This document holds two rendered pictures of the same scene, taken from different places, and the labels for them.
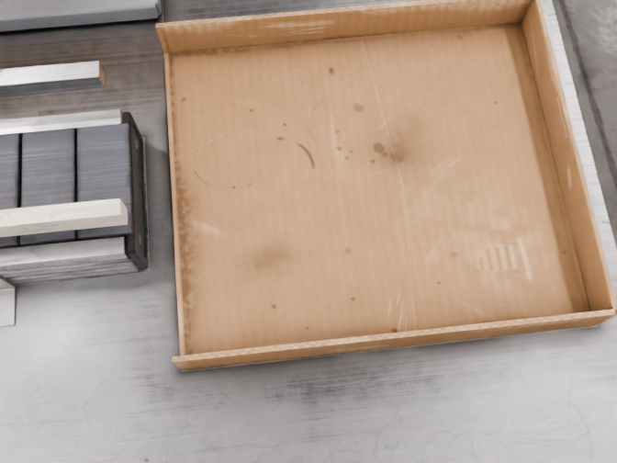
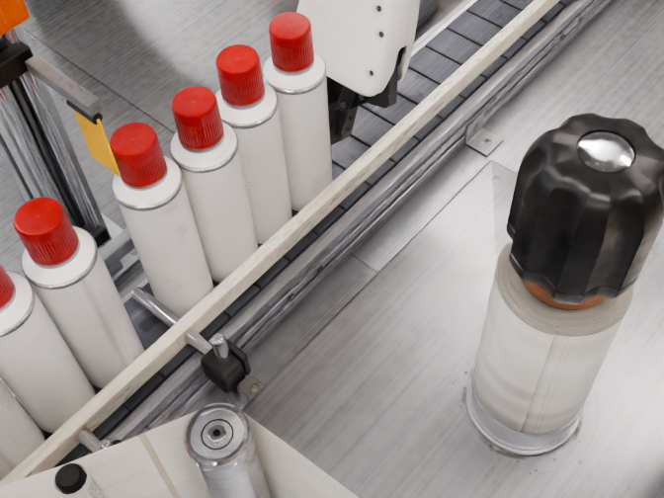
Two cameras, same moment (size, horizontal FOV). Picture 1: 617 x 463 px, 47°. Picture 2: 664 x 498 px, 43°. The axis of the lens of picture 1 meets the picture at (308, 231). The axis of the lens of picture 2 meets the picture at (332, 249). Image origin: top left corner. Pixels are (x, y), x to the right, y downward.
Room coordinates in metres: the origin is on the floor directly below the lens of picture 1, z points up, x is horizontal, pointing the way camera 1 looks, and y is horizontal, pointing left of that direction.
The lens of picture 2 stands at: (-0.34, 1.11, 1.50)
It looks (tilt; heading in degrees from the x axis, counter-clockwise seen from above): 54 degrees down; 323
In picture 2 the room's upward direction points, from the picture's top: 4 degrees counter-clockwise
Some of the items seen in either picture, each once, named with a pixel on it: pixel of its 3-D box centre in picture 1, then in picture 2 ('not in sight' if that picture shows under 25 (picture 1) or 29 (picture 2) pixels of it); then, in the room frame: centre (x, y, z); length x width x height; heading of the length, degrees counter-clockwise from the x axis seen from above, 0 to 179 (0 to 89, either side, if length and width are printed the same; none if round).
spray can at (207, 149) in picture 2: not in sight; (215, 192); (0.07, 0.92, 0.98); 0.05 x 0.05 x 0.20
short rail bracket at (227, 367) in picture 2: not in sight; (229, 373); (-0.03, 0.99, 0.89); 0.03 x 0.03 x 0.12; 9
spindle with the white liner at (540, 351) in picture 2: not in sight; (554, 304); (-0.20, 0.82, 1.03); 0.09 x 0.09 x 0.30
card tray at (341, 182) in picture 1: (369, 170); not in sight; (0.21, -0.04, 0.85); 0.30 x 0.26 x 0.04; 99
